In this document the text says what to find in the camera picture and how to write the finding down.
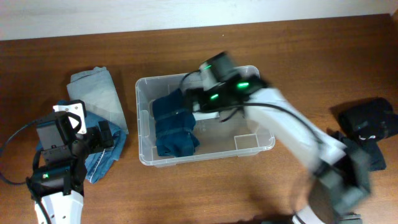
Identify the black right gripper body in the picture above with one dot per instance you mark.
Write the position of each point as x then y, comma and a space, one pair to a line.
216, 96

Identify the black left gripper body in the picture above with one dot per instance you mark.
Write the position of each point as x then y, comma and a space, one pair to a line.
87, 142

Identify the blue denim jeans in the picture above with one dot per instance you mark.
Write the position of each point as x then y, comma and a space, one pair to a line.
99, 161

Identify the dark blue garment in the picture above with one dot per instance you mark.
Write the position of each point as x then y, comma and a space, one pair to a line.
174, 126

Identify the black garment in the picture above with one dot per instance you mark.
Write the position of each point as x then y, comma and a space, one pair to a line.
369, 121
376, 158

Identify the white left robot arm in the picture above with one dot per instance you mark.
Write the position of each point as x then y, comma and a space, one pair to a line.
56, 185

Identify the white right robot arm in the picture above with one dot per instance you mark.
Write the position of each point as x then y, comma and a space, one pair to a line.
339, 171

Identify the clear plastic storage container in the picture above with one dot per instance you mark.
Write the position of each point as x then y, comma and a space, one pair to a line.
235, 137

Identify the light grey folded jeans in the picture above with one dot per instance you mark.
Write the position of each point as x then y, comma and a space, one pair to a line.
96, 88

